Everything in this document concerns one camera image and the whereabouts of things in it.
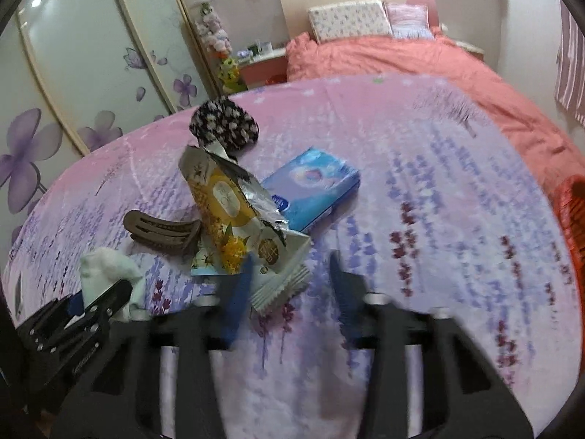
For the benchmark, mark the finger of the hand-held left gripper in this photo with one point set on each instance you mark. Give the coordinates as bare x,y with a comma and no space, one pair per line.
73,305
109,295

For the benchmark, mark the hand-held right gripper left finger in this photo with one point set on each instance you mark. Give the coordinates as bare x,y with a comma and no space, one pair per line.
237,297

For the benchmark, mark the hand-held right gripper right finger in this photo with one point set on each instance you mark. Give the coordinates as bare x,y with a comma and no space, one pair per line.
342,297

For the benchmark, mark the white cloth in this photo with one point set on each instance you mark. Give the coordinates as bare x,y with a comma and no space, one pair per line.
109,267

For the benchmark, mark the yellow snack wrapper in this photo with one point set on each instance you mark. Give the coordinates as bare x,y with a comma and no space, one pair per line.
228,210

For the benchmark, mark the orange plastic basket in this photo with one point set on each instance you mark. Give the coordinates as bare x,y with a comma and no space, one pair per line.
571,219

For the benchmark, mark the brown hair claw clip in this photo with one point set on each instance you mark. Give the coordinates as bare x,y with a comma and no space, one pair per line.
160,233

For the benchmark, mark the blue tissue pack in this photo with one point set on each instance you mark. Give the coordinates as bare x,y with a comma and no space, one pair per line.
315,183

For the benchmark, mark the black floral cloth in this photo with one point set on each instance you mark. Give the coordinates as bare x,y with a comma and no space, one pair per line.
224,123

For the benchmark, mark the sliding wardrobe with purple flowers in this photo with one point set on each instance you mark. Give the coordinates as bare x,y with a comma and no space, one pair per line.
68,77

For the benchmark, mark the green plush toy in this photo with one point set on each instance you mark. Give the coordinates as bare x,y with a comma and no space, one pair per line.
231,73

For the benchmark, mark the pink nightstand with mugs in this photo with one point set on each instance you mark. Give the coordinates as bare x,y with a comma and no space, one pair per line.
260,66

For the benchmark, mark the bed with salmon duvet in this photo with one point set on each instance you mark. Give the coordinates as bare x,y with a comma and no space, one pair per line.
411,59

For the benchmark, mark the hanging plush toy column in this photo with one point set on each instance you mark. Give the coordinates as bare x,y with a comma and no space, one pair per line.
215,32

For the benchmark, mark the white floral pillow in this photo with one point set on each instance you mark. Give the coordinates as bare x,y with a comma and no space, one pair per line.
349,20

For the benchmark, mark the pink striped pillow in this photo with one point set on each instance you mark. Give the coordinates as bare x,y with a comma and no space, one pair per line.
406,20

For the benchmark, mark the pink striped curtain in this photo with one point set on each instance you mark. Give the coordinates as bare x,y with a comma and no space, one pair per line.
571,73

